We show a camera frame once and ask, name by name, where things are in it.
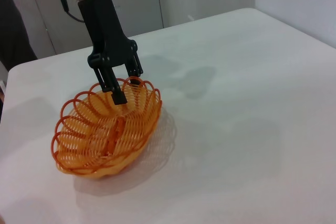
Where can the person in dark clothing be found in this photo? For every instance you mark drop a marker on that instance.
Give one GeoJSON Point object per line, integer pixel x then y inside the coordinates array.
{"type": "Point", "coordinates": [13, 30]}

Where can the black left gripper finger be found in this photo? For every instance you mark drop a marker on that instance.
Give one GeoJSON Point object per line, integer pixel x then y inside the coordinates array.
{"type": "Point", "coordinates": [119, 96]}
{"type": "Point", "coordinates": [135, 68]}

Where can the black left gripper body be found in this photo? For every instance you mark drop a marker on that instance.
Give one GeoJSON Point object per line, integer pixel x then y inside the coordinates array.
{"type": "Point", "coordinates": [105, 30]}

